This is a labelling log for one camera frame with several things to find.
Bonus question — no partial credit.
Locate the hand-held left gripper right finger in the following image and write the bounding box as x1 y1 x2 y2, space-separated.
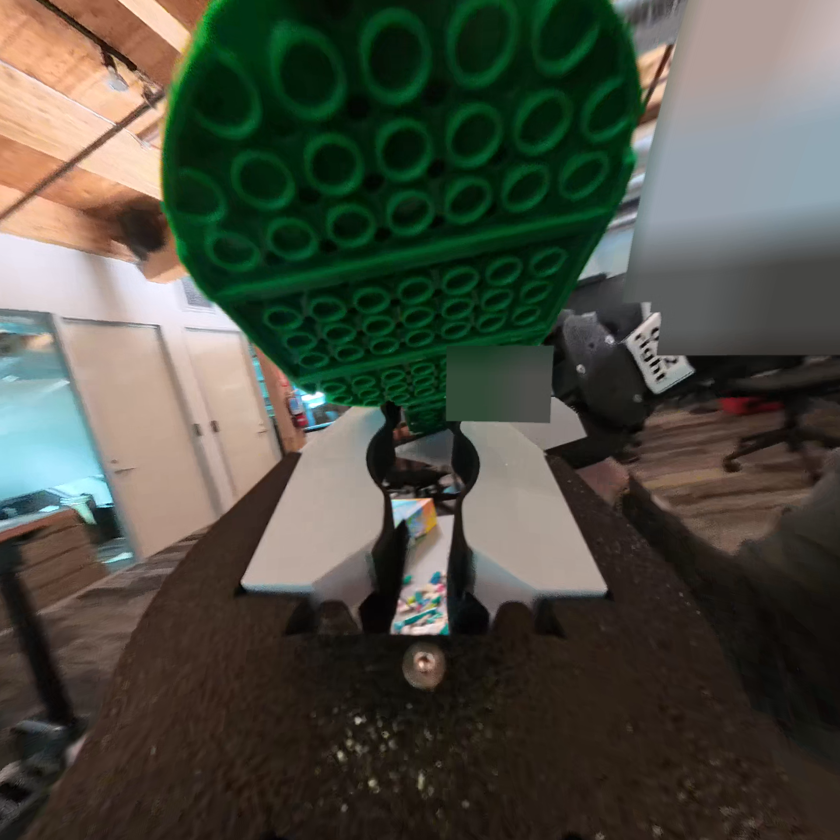
448 422 609 634

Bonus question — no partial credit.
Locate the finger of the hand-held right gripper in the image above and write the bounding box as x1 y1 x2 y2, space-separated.
550 395 588 452

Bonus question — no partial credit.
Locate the black track light rail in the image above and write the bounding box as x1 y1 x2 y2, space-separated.
33 0 165 109

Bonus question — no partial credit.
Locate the glass partition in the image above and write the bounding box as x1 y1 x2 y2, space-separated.
0 308 142 565

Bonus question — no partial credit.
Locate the colourful cardboard box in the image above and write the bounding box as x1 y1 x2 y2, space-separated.
392 497 438 540

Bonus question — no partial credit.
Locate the green brick plate model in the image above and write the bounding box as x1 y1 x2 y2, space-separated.
161 0 644 437

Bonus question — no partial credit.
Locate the white door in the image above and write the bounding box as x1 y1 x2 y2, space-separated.
182 326 283 490
59 318 217 559

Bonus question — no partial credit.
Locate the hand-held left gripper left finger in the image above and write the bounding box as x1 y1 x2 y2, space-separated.
239 402 411 634

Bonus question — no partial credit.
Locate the black office chair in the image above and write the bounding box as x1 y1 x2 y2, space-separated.
718 357 840 480

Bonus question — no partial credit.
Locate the pile of colourful bricks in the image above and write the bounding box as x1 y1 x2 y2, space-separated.
392 571 450 636

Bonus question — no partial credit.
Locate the wooden desk with black leg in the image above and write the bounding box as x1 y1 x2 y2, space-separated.
0 505 109 729

